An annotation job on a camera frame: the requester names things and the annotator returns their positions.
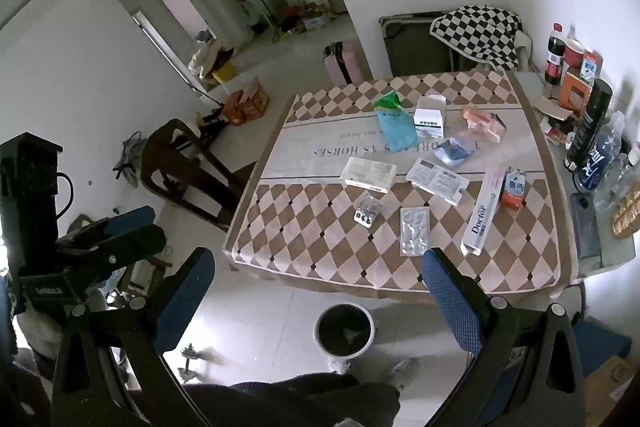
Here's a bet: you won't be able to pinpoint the clear plastic bottle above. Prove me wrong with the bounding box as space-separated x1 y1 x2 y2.
595 142 640 212

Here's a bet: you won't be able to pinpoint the white printed sachet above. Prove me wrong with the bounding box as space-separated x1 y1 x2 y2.
405 158 471 206

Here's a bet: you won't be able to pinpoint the brown checkered tablecloth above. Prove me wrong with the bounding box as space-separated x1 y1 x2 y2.
222 71 573 305

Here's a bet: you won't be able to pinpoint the dark wooden chair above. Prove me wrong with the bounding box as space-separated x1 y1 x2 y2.
140 118 246 228

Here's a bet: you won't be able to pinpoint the orange cartons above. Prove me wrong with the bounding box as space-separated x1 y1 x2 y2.
222 77 271 128

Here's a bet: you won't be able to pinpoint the clear bottle with blue label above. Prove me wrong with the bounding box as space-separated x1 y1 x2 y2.
580 111 626 192

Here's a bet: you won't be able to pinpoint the silver blister pack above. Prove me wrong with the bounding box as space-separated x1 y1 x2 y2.
399 207 431 257

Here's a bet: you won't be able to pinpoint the red cup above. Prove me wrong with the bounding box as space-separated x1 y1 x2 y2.
562 38 586 70

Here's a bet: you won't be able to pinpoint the person's left forearm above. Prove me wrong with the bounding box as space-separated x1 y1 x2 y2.
12 307 68 375

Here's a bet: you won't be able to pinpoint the dark green folding cot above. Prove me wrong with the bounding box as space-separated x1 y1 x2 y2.
377 12 471 78

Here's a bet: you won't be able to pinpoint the pink suitcase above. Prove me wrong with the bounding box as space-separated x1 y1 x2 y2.
322 41 362 85

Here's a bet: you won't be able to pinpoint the blue crumpled blister pack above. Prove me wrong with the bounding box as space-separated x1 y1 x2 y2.
432 137 481 168

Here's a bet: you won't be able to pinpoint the cola bottle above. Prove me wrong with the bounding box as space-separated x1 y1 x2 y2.
544 23 566 86

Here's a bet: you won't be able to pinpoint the brown cardboard box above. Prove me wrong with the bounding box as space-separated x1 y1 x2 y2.
582 354 640 419

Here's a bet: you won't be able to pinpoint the black spray can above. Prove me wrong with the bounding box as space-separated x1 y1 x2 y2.
565 79 613 172

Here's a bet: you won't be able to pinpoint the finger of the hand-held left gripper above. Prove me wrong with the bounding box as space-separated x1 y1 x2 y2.
56 205 157 253
62 225 168 282

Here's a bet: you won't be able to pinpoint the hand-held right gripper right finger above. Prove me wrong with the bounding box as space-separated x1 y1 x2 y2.
421 248 587 427

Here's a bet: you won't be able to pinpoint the white round trash bin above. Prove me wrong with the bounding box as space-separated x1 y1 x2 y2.
314 303 376 358

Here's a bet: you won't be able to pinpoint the blue and white carton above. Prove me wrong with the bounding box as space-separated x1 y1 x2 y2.
580 51 604 88

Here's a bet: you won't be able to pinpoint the black white checkered blanket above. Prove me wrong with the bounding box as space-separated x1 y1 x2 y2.
430 5 523 70

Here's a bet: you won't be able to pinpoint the wicker basket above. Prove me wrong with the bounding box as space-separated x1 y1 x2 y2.
612 184 640 238

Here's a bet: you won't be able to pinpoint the small orange and white box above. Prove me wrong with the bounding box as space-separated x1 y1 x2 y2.
500 167 526 210

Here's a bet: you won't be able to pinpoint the green and teal packet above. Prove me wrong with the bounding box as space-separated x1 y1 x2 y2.
374 90 418 154

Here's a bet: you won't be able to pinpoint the long white box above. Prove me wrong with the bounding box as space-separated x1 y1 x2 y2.
460 164 508 257

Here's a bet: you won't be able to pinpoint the dark grey flat case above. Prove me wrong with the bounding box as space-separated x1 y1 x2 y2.
570 192 604 258

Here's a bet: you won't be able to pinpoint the small dumbbell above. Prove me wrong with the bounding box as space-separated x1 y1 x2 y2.
177 343 213 383

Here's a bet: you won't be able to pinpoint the yellow and white bags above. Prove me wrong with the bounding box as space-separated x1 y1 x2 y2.
189 38 236 82

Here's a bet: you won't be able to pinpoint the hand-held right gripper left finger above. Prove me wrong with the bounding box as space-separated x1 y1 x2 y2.
51 247 217 427

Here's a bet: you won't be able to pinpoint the white printed box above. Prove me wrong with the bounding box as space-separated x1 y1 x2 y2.
340 157 398 194

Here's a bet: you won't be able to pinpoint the small pill blister pack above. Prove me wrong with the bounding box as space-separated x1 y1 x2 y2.
353 196 383 227

